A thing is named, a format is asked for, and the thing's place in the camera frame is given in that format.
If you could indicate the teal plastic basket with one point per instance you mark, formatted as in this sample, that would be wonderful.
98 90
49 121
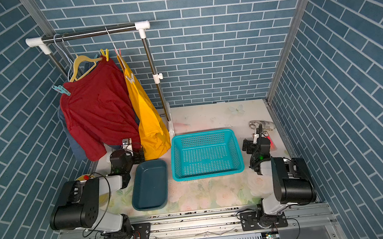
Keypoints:
205 155

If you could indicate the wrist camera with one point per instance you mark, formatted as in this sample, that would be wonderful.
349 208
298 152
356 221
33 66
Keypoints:
127 144
258 133

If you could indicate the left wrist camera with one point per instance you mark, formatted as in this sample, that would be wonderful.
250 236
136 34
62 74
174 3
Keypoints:
127 144

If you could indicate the dark teal tray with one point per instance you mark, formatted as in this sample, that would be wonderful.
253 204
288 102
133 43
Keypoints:
150 190

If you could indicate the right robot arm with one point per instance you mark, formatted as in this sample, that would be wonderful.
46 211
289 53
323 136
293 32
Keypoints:
290 180

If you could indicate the red t-shirt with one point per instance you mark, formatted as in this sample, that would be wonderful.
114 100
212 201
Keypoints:
98 111

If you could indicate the white wire hanger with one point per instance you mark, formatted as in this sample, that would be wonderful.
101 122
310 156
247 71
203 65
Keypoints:
119 58

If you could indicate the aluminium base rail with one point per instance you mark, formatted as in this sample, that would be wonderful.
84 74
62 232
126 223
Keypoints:
315 221

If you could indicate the metal clothes rack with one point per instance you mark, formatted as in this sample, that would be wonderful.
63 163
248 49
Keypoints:
141 27

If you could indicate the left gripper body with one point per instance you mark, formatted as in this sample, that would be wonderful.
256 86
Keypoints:
136 160

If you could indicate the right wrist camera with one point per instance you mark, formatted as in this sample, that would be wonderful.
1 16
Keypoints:
258 133

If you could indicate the rainbow marker pack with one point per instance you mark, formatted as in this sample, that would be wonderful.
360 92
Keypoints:
272 145

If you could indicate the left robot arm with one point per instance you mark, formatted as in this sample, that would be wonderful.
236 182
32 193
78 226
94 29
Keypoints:
78 204

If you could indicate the yellow clothespin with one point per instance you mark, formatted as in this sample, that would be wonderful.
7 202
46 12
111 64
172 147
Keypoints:
105 53

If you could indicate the patterned pouch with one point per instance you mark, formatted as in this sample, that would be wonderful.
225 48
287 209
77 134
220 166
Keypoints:
266 125

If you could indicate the blue grey t-shirt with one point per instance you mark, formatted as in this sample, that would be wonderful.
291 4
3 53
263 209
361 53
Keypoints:
77 150

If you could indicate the light blue wire hanger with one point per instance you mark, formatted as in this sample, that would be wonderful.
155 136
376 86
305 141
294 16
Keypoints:
68 59

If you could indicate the grey clothespin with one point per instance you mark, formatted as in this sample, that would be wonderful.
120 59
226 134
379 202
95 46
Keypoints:
130 78

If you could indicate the yellow bowl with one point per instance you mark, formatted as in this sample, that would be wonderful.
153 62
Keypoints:
94 191

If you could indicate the yellow t-shirt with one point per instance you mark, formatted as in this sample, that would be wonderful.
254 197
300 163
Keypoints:
154 135

